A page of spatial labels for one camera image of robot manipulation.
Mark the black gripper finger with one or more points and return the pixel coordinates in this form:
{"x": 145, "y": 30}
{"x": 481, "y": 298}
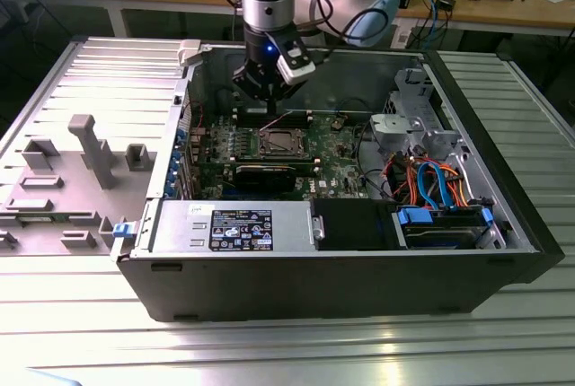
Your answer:
{"x": 287, "y": 92}
{"x": 246, "y": 81}

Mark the silver CPU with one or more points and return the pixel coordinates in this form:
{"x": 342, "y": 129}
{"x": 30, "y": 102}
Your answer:
{"x": 279, "y": 141}

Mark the RAM slot white clips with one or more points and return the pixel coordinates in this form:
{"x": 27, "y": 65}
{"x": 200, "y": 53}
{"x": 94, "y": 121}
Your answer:
{"x": 305, "y": 169}
{"x": 245, "y": 111}
{"x": 245, "y": 120}

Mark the CPU socket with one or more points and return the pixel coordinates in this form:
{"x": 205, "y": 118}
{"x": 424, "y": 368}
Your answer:
{"x": 258, "y": 151}

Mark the round coin battery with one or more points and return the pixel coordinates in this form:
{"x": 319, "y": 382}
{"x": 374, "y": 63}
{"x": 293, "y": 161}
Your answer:
{"x": 337, "y": 124}

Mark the pale grey case latch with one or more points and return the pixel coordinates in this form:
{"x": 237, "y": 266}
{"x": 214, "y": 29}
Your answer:
{"x": 188, "y": 51}

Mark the metal rear port block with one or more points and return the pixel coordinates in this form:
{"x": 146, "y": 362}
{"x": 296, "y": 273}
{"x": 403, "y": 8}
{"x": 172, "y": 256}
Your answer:
{"x": 197, "y": 135}

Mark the blue card retention clip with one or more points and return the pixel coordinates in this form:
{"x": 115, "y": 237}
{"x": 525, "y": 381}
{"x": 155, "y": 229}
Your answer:
{"x": 181, "y": 136}
{"x": 172, "y": 176}
{"x": 176, "y": 155}
{"x": 169, "y": 190}

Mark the green motherboard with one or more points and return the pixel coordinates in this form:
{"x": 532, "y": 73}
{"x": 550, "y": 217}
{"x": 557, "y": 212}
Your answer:
{"x": 334, "y": 166}

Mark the black graphics card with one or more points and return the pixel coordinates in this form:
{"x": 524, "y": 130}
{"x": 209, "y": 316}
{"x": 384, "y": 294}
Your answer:
{"x": 265, "y": 178}

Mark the metal drive cage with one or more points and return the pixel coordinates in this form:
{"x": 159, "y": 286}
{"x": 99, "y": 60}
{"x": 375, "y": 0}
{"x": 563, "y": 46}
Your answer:
{"x": 413, "y": 105}

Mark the small white labelled box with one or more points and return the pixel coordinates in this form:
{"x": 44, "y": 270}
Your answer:
{"x": 403, "y": 38}

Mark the black plastic shroud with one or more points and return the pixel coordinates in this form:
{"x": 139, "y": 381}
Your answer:
{"x": 350, "y": 224}

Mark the grey power supply unit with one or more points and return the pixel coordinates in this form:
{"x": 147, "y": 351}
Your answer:
{"x": 179, "y": 229}

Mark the small black box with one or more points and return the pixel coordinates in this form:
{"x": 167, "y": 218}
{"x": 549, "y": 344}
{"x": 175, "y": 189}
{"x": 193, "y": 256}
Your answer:
{"x": 445, "y": 3}

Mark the blue case latch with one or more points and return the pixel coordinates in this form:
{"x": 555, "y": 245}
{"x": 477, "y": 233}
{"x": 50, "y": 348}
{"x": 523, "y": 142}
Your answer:
{"x": 122, "y": 230}

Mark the black open PC case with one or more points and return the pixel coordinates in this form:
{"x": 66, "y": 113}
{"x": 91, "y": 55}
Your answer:
{"x": 314, "y": 287}

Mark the grey parts rack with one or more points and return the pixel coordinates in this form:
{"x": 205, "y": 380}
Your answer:
{"x": 72, "y": 188}

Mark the hard disk blue carrier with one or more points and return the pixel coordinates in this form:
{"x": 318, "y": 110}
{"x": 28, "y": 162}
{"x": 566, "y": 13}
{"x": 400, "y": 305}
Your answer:
{"x": 442, "y": 237}

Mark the green RAM stick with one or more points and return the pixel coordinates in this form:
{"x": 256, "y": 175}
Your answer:
{"x": 38, "y": 220}

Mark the pale blue rounded object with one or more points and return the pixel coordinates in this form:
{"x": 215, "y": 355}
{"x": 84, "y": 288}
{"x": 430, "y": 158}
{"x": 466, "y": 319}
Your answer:
{"x": 54, "y": 379}

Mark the white camera black bracket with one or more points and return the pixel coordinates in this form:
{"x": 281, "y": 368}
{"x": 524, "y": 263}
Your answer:
{"x": 294, "y": 67}

